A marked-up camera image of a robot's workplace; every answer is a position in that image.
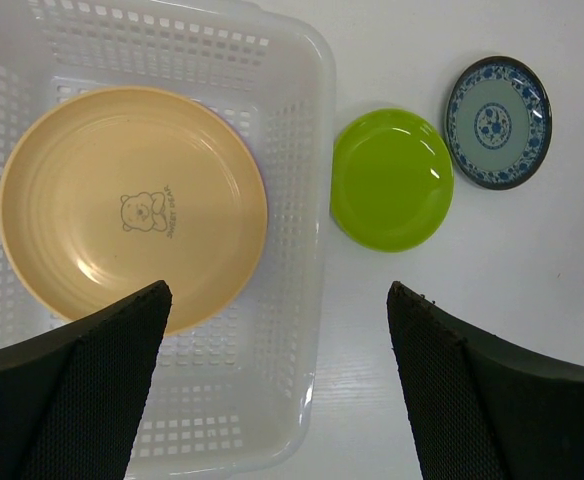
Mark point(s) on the blue floral ceramic plate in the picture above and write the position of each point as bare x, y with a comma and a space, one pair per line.
498, 123

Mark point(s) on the beige plastic plate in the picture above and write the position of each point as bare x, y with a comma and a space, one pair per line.
121, 187

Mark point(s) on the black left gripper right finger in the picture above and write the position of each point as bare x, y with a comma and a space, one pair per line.
481, 407

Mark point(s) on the clear plastic perforated bin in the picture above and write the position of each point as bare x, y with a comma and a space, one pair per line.
233, 394

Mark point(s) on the purple plastic plate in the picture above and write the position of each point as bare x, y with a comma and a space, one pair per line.
245, 120

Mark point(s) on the green plastic plate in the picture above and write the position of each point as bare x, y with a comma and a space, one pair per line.
392, 180

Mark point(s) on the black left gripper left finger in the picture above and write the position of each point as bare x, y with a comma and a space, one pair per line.
71, 399

